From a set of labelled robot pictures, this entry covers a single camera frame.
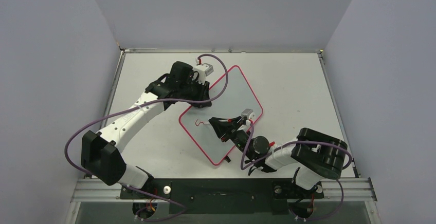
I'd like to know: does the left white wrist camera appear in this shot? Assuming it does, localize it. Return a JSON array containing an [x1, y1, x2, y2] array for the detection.
[[193, 59, 214, 85]]

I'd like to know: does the red capped whiteboard marker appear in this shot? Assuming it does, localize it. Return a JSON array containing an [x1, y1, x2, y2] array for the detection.
[[219, 119, 238, 123]]

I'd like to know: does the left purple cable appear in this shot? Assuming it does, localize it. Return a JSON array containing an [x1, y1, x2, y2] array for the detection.
[[64, 53, 229, 176]]

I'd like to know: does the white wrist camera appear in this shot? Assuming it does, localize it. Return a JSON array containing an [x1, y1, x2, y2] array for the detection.
[[193, 59, 214, 85], [241, 108, 256, 126]]

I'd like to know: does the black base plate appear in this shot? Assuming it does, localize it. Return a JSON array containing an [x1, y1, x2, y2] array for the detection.
[[120, 178, 328, 216]]

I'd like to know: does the pink framed whiteboard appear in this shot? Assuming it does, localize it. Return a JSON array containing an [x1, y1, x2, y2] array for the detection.
[[178, 65, 263, 166]]

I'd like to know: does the purple cable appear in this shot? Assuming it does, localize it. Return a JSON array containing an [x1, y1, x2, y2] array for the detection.
[[240, 120, 354, 221], [64, 53, 229, 176]]

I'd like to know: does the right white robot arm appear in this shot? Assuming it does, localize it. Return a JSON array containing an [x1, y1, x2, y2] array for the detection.
[[209, 116, 352, 197]]

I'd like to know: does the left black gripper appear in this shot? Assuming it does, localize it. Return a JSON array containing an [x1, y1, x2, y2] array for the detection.
[[179, 77, 211, 108]]

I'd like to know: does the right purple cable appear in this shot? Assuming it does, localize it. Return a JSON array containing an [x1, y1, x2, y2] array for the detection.
[[240, 120, 354, 221]]

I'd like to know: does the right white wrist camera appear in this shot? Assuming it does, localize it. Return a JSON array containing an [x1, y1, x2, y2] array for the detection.
[[241, 108, 256, 126]]

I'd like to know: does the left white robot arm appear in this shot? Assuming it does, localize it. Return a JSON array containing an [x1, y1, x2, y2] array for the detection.
[[81, 61, 213, 198]]

